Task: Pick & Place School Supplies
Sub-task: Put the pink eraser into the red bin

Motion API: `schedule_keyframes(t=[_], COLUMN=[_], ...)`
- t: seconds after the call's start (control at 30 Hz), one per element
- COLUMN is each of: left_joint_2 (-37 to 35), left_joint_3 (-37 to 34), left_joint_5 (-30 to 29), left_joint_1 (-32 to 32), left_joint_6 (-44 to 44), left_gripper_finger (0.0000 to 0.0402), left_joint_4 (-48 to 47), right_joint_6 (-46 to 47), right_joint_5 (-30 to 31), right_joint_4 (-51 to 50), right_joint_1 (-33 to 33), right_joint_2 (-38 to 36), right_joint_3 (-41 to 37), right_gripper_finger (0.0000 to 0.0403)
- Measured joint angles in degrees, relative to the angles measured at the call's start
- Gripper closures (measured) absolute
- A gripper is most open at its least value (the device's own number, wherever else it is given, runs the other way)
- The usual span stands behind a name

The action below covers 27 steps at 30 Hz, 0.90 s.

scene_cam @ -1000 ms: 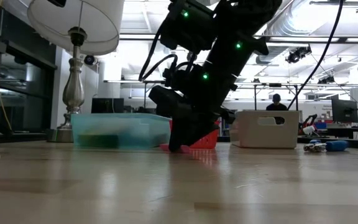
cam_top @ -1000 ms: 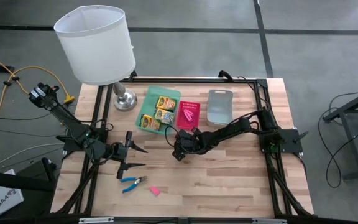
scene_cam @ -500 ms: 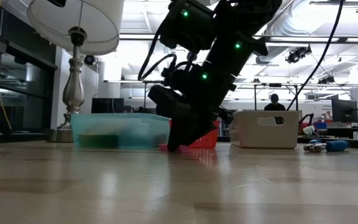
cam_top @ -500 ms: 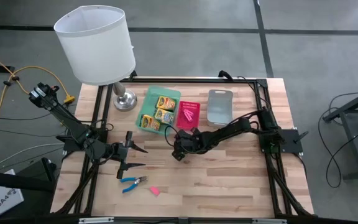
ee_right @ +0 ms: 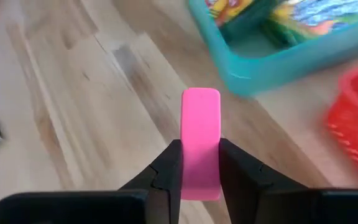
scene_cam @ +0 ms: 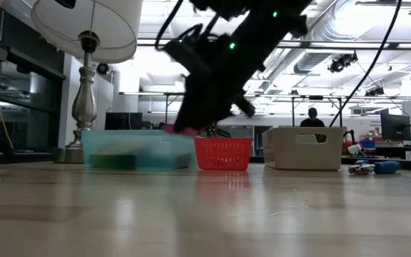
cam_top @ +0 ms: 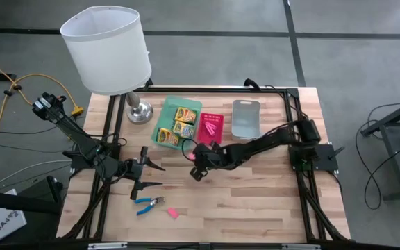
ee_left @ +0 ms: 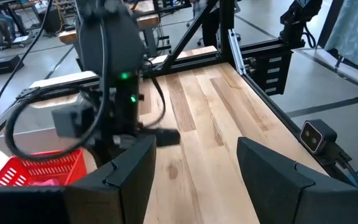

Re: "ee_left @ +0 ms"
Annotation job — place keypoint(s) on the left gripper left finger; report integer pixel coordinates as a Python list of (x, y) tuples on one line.
[(57, 205)]

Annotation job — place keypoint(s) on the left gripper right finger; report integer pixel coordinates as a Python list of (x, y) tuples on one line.
[(291, 202)]

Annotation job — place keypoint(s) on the pink eraser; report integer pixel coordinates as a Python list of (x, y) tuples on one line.
[(45, 183)]

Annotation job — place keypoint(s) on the red slotted plastic basket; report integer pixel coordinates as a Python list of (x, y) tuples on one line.
[(76, 161)]

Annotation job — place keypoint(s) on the grey plastic bin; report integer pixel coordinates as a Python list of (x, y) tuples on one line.
[(42, 121)]

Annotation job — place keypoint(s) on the wooden background table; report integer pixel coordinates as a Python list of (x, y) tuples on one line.
[(148, 21)]

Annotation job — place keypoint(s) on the black panel with white labels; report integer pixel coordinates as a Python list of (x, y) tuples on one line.
[(278, 81)]

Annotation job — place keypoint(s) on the teal patterned cloth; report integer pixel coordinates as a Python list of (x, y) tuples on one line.
[(356, 31)]

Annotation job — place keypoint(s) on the black table-level camera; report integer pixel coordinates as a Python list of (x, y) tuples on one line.
[(325, 133)]

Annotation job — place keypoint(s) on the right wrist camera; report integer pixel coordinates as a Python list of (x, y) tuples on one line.
[(73, 119)]

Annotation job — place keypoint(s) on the silver aluminium rail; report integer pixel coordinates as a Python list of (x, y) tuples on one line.
[(235, 53)]

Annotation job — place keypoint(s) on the black aluminium table frame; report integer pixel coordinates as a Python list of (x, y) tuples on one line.
[(259, 49)]

